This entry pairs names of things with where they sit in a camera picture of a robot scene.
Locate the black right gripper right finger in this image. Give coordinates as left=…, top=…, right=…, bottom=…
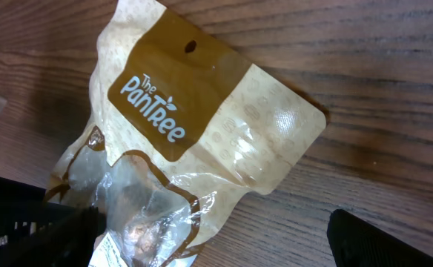
left=327, top=209, right=433, bottom=267

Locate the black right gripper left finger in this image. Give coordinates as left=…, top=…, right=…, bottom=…
left=0, top=177, right=106, bottom=267

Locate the snack bag with red label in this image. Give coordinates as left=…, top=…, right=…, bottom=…
left=47, top=0, right=326, bottom=266

